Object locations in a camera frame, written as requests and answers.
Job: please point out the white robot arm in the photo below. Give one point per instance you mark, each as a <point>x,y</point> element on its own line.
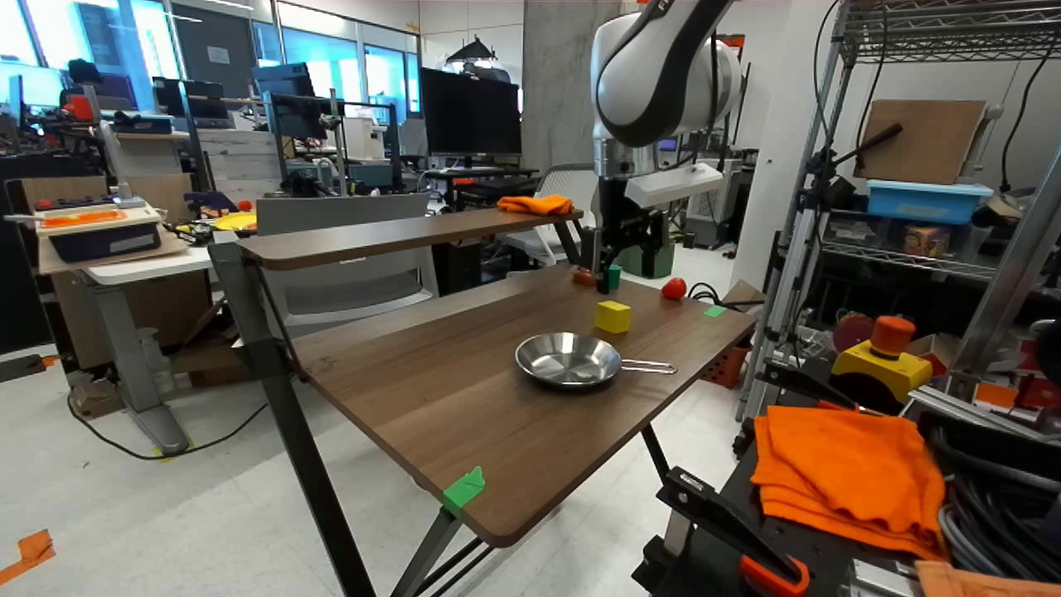
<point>662,71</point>

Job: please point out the yellow block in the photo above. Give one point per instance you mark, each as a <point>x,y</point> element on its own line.
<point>610,319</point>

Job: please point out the green tape marker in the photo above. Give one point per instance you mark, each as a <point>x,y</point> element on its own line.
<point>719,311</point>
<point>467,487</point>

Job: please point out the black computer monitor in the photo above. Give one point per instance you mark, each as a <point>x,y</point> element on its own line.
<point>468,113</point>

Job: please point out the red ball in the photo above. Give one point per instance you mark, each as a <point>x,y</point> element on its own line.
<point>676,289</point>

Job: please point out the orange cloth on shelf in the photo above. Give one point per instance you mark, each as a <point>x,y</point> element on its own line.
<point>552,202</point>

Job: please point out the teal green block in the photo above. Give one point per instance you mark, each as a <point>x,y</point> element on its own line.
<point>608,280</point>

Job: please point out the silver metal pan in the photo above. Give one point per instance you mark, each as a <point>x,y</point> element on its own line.
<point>578,363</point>

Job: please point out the orange folded cloth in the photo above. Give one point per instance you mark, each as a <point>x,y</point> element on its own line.
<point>855,475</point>

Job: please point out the yellow emergency stop button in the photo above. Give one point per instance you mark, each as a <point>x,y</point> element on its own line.
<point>886,354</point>

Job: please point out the brown orange round toy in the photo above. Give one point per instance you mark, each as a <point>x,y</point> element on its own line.
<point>584,277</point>

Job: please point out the blue plastic bin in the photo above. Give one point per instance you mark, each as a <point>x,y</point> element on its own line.
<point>929,202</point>

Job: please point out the orange clamp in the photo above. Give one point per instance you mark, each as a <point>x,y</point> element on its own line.
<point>760,559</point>

